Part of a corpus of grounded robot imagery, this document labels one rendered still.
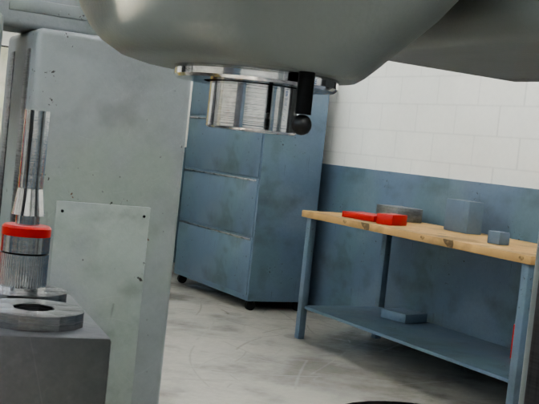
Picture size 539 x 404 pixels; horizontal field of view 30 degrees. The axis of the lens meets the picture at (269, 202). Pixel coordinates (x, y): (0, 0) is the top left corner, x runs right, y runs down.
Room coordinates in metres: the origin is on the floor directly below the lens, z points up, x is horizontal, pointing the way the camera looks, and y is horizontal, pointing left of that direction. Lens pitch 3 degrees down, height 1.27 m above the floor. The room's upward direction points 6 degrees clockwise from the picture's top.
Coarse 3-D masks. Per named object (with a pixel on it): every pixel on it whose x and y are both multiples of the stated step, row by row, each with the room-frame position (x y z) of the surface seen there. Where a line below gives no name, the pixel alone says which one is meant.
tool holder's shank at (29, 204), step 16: (32, 112) 0.96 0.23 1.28; (48, 112) 0.97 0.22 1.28; (32, 128) 0.96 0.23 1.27; (48, 128) 0.98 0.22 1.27; (32, 144) 0.96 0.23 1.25; (32, 160) 0.96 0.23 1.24; (32, 176) 0.97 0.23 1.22; (16, 192) 0.97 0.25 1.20; (32, 192) 0.97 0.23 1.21; (16, 208) 0.96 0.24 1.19; (32, 208) 0.96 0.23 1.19; (32, 224) 0.97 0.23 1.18
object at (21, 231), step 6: (6, 222) 0.98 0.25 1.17; (12, 222) 0.98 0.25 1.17; (6, 228) 0.96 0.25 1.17; (12, 228) 0.96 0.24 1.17; (18, 228) 0.95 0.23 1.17; (24, 228) 0.95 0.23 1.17; (30, 228) 0.96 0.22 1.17; (36, 228) 0.96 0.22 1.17; (42, 228) 0.96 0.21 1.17; (48, 228) 0.97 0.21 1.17; (6, 234) 0.96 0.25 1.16; (12, 234) 0.95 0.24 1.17; (18, 234) 0.95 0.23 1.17; (24, 234) 0.95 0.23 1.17; (30, 234) 0.96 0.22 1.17; (36, 234) 0.96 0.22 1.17; (42, 234) 0.96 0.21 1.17; (48, 234) 0.97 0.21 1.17
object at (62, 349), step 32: (0, 320) 0.84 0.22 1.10; (32, 320) 0.84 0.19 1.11; (64, 320) 0.85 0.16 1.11; (0, 352) 0.82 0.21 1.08; (32, 352) 0.83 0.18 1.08; (64, 352) 0.83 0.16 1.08; (96, 352) 0.84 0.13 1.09; (0, 384) 0.82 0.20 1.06; (32, 384) 0.83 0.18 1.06; (64, 384) 0.84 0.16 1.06; (96, 384) 0.84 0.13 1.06
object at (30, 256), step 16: (16, 240) 0.95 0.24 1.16; (32, 240) 0.96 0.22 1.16; (48, 240) 0.97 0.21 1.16; (0, 256) 0.96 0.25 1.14; (16, 256) 0.95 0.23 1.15; (32, 256) 0.96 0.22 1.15; (48, 256) 0.98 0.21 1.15; (0, 272) 0.96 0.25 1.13; (16, 272) 0.95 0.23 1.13; (32, 272) 0.96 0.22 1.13; (0, 288) 0.96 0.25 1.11; (16, 288) 0.95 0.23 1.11; (32, 288) 0.96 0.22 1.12
